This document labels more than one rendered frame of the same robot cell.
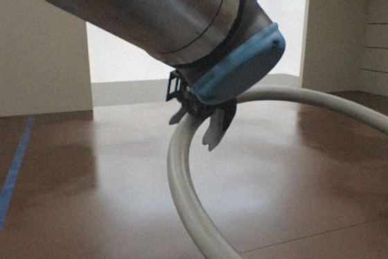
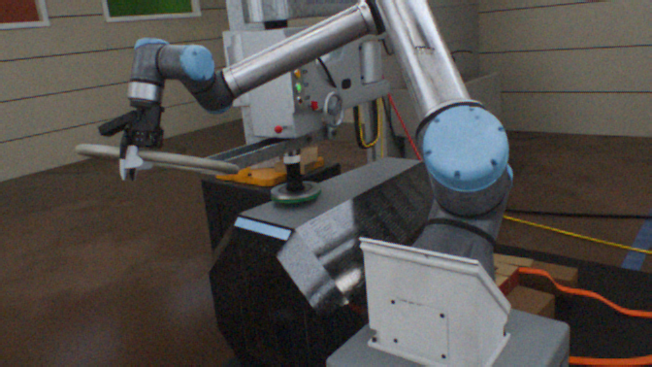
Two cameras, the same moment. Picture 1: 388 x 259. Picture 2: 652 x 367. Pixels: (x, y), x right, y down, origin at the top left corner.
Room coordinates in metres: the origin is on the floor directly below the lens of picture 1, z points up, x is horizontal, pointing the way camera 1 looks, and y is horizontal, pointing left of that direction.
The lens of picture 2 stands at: (0.81, 1.43, 1.54)
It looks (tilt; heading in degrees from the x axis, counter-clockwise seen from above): 16 degrees down; 241
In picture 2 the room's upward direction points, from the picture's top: 6 degrees counter-clockwise
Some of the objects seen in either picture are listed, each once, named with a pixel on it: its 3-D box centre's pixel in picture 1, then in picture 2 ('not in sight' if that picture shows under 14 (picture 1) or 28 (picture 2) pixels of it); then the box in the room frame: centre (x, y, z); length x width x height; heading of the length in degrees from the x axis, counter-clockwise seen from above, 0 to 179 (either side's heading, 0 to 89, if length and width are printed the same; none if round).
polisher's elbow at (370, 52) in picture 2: not in sight; (362, 61); (-0.73, -0.77, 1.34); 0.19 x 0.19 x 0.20
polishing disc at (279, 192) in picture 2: not in sight; (295, 189); (-0.13, -0.49, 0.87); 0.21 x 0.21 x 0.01
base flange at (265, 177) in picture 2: not in sight; (270, 166); (-0.40, -1.33, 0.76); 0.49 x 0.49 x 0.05; 19
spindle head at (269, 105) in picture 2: not in sight; (294, 83); (-0.21, -0.52, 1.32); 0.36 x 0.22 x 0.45; 25
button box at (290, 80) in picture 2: not in sight; (294, 74); (-0.12, -0.36, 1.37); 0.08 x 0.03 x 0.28; 25
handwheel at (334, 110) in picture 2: not in sight; (326, 110); (-0.29, -0.43, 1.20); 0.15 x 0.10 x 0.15; 25
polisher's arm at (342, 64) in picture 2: not in sight; (337, 77); (-0.49, -0.65, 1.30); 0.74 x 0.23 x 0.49; 25
